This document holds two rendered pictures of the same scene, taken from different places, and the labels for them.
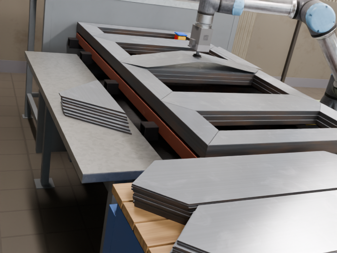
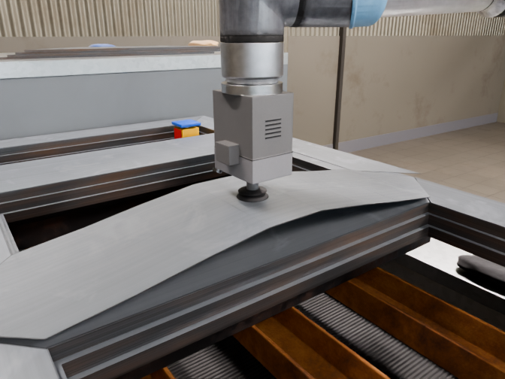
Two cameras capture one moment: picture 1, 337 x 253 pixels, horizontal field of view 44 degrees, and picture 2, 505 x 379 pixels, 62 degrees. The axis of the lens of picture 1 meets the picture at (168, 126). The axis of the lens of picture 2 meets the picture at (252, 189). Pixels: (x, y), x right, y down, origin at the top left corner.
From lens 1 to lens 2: 1.42 m
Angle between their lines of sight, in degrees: 7
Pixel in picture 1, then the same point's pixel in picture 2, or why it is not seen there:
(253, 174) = not seen: outside the picture
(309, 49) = (358, 102)
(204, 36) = (269, 125)
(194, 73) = (264, 271)
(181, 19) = (180, 92)
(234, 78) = (386, 234)
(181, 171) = not seen: outside the picture
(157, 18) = (131, 101)
